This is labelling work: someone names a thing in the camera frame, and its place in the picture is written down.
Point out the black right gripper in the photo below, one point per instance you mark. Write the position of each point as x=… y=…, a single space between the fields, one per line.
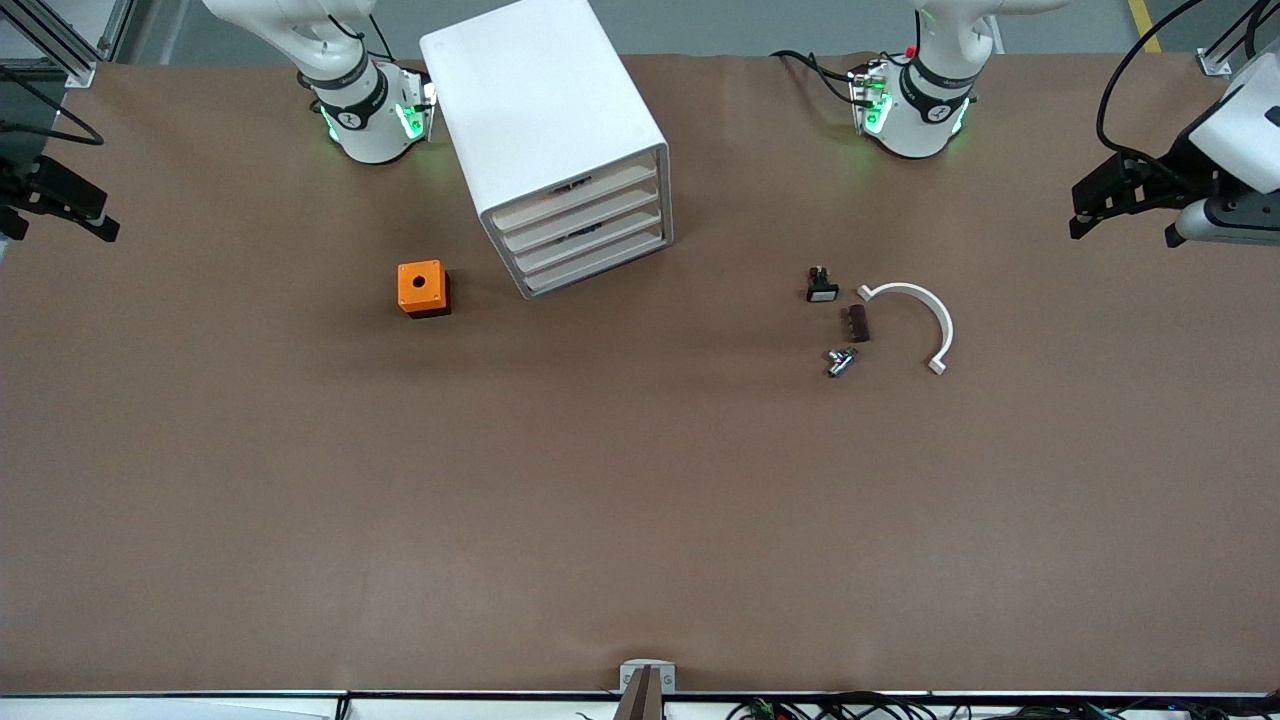
x=22 y=187

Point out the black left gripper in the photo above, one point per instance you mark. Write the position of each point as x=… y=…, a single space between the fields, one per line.
x=1172 y=168

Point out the white plastic drawer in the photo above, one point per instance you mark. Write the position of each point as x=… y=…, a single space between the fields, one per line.
x=630 y=255
x=620 y=180
x=630 y=230
x=625 y=205

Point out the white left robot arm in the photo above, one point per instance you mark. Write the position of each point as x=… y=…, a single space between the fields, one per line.
x=920 y=120

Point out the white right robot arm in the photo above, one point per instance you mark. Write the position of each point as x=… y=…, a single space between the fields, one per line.
x=360 y=120

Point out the white drawer cabinet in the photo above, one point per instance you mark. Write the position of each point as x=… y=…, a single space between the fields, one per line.
x=540 y=100

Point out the brown terminal block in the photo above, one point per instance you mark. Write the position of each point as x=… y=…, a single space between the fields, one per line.
x=858 y=325

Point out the aluminium frame profile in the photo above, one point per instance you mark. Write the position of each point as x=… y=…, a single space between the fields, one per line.
x=75 y=68
x=1213 y=62

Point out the white curved plastic bracket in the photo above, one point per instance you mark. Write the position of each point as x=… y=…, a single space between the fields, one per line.
x=945 y=325

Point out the small black push switch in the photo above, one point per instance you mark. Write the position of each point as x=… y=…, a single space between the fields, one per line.
x=822 y=291

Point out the silver key switch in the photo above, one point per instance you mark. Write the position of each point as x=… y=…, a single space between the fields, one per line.
x=840 y=362

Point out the orange button enclosure box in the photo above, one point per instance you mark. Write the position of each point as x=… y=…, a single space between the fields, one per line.
x=408 y=296

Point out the grey mount bracket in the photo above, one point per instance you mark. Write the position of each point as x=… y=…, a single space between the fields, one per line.
x=630 y=678

